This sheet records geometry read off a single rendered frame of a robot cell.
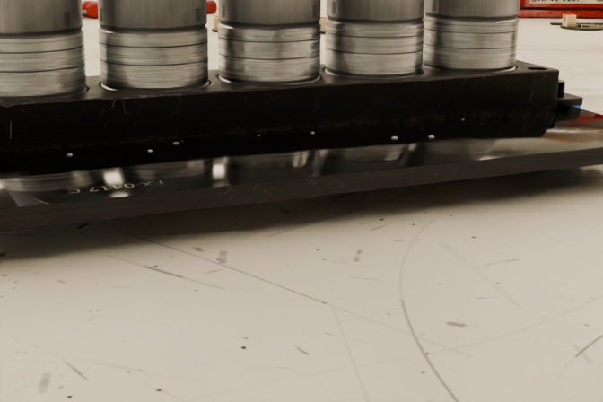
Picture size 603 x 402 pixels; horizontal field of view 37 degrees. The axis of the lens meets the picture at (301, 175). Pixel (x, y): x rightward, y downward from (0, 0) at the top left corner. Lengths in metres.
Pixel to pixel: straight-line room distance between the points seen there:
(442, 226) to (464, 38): 0.07
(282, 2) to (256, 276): 0.08
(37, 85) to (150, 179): 0.04
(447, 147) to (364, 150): 0.02
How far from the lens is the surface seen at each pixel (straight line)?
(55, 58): 0.20
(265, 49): 0.21
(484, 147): 0.20
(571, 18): 0.54
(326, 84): 0.21
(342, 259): 0.16
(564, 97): 0.25
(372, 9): 0.22
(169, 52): 0.20
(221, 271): 0.15
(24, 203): 0.16
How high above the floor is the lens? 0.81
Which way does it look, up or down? 16 degrees down
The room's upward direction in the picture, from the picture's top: 1 degrees clockwise
